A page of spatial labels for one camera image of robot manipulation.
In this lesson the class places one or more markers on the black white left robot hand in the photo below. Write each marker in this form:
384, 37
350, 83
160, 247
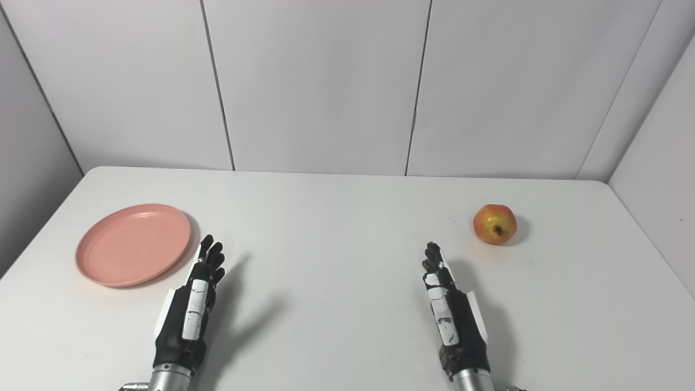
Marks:
179, 331

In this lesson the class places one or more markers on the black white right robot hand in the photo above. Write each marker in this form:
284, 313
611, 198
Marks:
464, 336

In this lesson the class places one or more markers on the pink round plate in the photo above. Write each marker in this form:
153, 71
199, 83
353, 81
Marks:
133, 244

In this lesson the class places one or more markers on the red yellow apple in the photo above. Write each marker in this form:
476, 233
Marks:
491, 221

